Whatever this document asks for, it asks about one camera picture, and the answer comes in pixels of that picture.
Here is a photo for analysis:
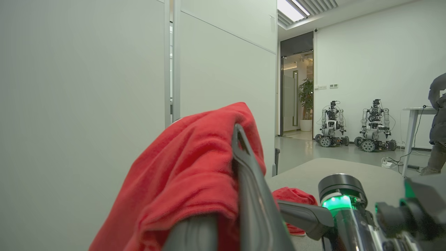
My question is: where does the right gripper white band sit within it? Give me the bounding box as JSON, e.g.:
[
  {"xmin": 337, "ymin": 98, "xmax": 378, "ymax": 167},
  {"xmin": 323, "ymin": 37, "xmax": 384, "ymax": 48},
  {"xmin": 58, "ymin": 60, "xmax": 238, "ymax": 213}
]
[{"xmin": 277, "ymin": 174, "xmax": 387, "ymax": 251}]

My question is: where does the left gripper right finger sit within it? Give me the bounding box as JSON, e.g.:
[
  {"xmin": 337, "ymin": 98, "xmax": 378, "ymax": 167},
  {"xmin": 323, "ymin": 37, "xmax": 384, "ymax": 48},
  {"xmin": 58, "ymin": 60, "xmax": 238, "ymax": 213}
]
[{"xmin": 231, "ymin": 124, "xmax": 297, "ymax": 251}]

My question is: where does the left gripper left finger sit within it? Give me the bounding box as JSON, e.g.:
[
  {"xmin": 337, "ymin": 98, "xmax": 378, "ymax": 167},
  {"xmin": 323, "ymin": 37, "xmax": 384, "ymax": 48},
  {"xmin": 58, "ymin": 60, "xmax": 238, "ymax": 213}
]
[{"xmin": 162, "ymin": 213, "xmax": 219, "ymax": 251}]

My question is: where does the red jersey with number 23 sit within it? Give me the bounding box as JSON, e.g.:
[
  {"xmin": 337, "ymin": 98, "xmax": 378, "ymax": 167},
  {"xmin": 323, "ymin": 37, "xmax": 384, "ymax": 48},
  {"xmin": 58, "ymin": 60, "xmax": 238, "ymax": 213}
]
[{"xmin": 272, "ymin": 187, "xmax": 318, "ymax": 236}]

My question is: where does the red garment with white trim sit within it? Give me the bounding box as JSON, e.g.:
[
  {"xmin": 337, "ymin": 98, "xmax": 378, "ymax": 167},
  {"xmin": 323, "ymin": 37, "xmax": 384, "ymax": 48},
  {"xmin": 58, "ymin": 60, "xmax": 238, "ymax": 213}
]
[{"xmin": 89, "ymin": 102, "xmax": 267, "ymax": 251}]

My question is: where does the wheeled grey humanoid robot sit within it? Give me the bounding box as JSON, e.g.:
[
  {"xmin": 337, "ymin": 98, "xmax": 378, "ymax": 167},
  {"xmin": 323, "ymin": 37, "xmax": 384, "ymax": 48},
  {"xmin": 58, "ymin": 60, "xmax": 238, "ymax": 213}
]
[
  {"xmin": 354, "ymin": 99, "xmax": 397, "ymax": 153},
  {"xmin": 315, "ymin": 100, "xmax": 350, "ymax": 148}
]

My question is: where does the green potted plant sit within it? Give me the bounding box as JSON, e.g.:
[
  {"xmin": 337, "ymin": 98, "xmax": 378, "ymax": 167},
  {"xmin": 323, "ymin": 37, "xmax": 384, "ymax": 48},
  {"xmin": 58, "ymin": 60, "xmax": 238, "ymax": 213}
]
[{"xmin": 299, "ymin": 78, "xmax": 314, "ymax": 121}]

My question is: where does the white table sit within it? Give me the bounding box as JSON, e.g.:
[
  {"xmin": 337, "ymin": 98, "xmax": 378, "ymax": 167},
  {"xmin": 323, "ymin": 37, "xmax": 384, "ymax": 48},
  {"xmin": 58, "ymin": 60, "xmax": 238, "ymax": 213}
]
[{"xmin": 402, "ymin": 106, "xmax": 438, "ymax": 178}]

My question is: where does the person in dark jacket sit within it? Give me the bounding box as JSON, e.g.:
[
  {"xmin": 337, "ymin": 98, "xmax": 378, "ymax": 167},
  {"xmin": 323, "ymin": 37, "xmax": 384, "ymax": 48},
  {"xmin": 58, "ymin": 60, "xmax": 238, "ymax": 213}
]
[{"xmin": 420, "ymin": 73, "xmax": 446, "ymax": 176}]

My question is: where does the rectangular ceiling light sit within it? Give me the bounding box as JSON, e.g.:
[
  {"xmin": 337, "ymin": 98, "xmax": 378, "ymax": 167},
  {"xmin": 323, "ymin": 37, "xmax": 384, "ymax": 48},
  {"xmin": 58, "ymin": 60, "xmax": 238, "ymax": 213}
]
[{"xmin": 278, "ymin": 0, "xmax": 310, "ymax": 22}]

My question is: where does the grey metal partition post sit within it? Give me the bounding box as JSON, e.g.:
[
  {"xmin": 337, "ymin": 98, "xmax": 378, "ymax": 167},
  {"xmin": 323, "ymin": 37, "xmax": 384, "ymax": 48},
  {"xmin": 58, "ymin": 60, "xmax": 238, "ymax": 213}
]
[{"xmin": 164, "ymin": 0, "xmax": 182, "ymax": 128}]

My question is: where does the dark door frame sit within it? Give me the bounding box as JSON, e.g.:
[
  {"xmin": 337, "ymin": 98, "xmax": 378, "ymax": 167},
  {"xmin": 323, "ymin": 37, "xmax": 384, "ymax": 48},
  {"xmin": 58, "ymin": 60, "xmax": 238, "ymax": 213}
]
[{"xmin": 280, "ymin": 31, "xmax": 314, "ymax": 136}]

